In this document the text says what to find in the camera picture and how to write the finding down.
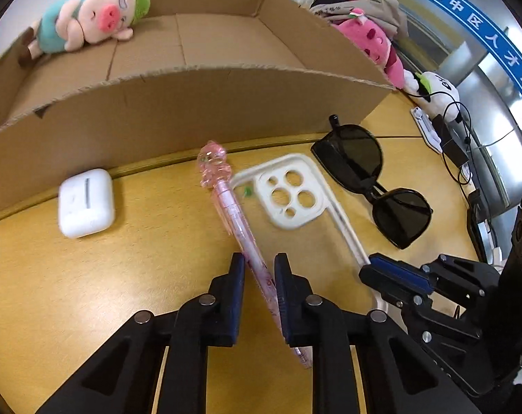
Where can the white black panda plush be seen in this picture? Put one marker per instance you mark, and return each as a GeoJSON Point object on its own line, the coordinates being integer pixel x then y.
{"type": "Point", "coordinates": [436, 95]}

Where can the pig plush with teal shirt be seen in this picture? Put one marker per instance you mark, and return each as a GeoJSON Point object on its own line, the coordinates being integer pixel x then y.
{"type": "Point", "coordinates": [69, 25]}

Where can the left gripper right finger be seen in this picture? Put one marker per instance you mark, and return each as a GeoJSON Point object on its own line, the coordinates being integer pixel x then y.
{"type": "Point", "coordinates": [361, 362]}

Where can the brown cardboard box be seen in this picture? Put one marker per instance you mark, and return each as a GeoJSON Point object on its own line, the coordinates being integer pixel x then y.
{"type": "Point", "coordinates": [194, 71]}

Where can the black power adapter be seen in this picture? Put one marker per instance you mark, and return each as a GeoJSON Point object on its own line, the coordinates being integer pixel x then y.
{"type": "Point", "coordinates": [450, 146]}

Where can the white earbuds case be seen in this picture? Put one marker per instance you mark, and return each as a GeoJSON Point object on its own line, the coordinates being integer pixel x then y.
{"type": "Point", "coordinates": [86, 204]}

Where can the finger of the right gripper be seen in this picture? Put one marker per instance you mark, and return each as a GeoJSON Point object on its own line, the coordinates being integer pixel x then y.
{"type": "Point", "coordinates": [398, 283]}

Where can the beige printed cloth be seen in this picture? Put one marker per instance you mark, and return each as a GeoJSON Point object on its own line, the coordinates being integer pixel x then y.
{"type": "Point", "coordinates": [385, 13]}

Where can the black sunglasses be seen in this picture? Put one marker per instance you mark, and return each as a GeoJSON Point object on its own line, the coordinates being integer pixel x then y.
{"type": "Point", "coordinates": [352, 156]}

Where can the pink plush toy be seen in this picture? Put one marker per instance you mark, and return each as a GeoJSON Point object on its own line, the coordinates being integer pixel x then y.
{"type": "Point", "coordinates": [372, 39]}

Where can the pink transparent pen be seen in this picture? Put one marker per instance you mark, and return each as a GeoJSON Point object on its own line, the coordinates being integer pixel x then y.
{"type": "Point", "coordinates": [216, 176]}

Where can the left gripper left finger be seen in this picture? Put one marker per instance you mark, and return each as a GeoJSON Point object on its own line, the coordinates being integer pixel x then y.
{"type": "Point", "coordinates": [158, 363]}

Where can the white flat device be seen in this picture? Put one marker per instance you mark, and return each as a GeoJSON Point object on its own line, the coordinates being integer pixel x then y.
{"type": "Point", "coordinates": [425, 127]}

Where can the white clear phone case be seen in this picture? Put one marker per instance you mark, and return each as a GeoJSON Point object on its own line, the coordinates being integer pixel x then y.
{"type": "Point", "coordinates": [291, 208]}

